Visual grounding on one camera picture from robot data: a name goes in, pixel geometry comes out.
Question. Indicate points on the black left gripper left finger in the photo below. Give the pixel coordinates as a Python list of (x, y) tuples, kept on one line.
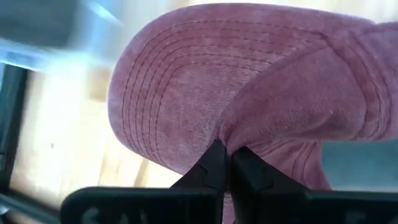
[(186, 202)]

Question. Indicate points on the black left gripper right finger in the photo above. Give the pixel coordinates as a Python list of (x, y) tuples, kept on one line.
[(280, 205)]

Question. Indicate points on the maroon baseball cap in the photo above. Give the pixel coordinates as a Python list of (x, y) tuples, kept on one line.
[(248, 84)]

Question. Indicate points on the clear plastic bin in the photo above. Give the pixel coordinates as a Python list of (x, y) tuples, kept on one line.
[(56, 40)]

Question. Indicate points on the black aluminium frame rail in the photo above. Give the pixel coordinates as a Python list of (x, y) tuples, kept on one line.
[(12, 124)]

